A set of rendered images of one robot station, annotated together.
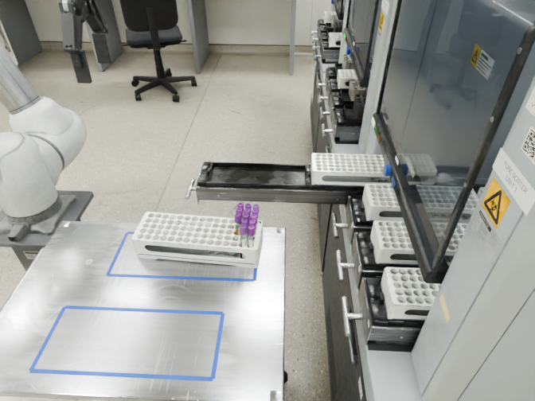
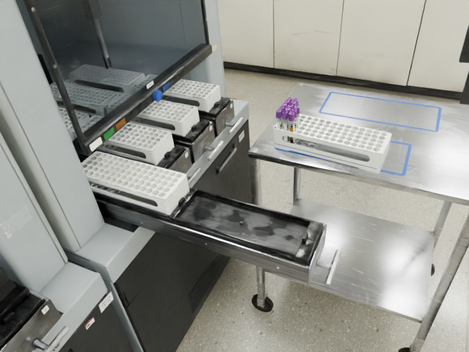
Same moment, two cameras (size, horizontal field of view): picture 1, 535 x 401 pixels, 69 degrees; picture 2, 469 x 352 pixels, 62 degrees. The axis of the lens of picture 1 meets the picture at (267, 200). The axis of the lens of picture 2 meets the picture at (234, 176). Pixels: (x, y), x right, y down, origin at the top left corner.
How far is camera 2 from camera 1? 1.60 m
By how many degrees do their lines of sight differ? 98
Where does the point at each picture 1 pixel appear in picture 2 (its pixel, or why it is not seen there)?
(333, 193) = not seen: hidden behind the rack
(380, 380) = (238, 106)
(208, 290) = not seen: hidden behind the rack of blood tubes
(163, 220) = (363, 145)
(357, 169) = (139, 168)
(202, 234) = (327, 128)
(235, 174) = (269, 234)
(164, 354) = (358, 103)
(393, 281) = (209, 92)
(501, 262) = not seen: outside the picture
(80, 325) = (419, 121)
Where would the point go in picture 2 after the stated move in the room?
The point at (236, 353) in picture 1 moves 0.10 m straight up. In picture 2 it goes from (315, 97) to (317, 69)
